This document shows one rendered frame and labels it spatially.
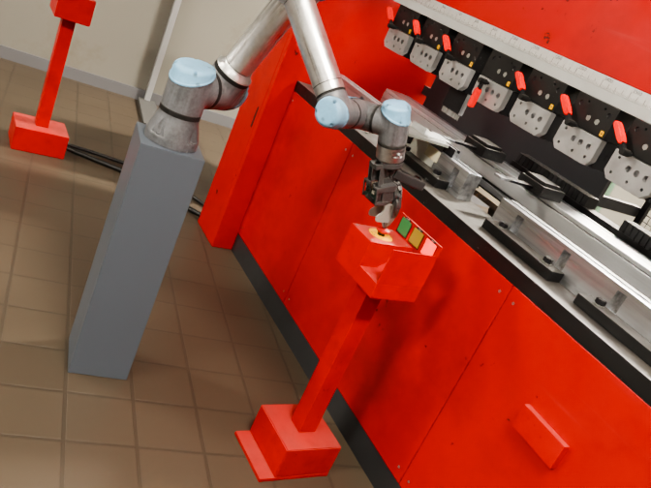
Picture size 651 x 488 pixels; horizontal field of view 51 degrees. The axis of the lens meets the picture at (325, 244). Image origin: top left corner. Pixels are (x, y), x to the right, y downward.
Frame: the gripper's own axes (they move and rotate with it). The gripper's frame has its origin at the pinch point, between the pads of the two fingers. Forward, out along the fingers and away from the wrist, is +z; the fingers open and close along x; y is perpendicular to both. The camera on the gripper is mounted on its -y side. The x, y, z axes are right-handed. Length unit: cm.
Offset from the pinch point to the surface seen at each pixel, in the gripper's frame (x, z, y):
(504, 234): 12.2, 3.4, -32.5
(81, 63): -347, 63, 24
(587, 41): 1, -48, -57
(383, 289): 14.6, 10.6, 8.6
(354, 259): 2.0, 8.0, 10.8
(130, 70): -341, 68, -7
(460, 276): 10.7, 16.1, -21.0
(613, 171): 31, -23, -46
